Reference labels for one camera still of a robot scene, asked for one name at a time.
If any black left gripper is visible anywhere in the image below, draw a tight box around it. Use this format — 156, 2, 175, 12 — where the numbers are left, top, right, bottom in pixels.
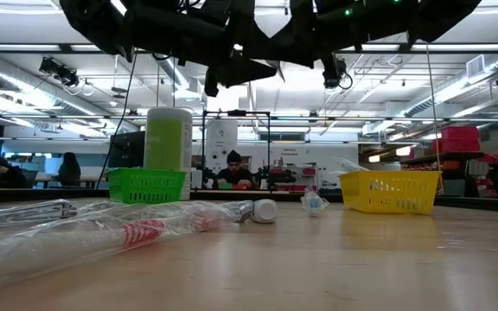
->
123, 8, 278, 97

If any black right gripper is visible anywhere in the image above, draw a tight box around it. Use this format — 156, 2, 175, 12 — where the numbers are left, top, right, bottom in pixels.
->
252, 0, 362, 68

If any small toothpaste tube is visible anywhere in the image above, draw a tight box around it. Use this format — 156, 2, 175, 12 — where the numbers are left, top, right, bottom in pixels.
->
231, 198, 278, 225

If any white column with signs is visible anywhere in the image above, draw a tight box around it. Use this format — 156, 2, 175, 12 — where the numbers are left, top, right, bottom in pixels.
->
205, 118, 239, 174

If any green wipes canister white lid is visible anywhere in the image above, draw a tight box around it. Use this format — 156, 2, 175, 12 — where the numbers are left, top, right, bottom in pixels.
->
144, 106, 194, 202

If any person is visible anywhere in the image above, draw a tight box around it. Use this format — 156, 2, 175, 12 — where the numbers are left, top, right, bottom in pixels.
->
212, 149, 259, 191
0, 155, 28, 189
54, 151, 82, 187

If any black monitor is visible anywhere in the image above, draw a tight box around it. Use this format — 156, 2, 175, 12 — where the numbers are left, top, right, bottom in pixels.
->
108, 130, 146, 169

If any green plastic basket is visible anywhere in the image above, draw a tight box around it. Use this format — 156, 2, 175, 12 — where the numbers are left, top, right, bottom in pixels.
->
105, 167, 188, 205

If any yellow plastic basket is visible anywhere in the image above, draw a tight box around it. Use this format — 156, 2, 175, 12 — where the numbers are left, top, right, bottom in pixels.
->
338, 170, 443, 215

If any dark storage shelf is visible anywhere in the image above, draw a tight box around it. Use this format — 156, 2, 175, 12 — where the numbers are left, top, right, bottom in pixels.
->
399, 150, 486, 198

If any red storage bin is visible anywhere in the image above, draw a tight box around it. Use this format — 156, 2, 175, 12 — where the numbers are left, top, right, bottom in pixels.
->
432, 138, 482, 154
441, 125, 480, 142

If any wrapped red toothbrush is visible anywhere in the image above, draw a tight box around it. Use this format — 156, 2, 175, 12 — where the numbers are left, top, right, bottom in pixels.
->
0, 200, 233, 291

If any black metal frame stand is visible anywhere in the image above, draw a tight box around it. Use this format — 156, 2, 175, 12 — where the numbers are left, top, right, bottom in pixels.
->
200, 109, 272, 191

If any black hanging cable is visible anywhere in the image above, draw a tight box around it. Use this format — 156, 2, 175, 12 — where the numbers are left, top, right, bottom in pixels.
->
95, 51, 139, 190

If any thin hanging cord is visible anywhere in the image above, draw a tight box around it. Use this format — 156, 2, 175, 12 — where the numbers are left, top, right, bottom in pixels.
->
425, 42, 444, 195

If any black overhead frame bar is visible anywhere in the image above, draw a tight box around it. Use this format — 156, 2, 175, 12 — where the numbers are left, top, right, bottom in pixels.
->
0, 41, 498, 54

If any silver ventilation duct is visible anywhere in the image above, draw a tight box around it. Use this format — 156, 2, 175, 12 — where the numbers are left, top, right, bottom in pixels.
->
0, 58, 99, 117

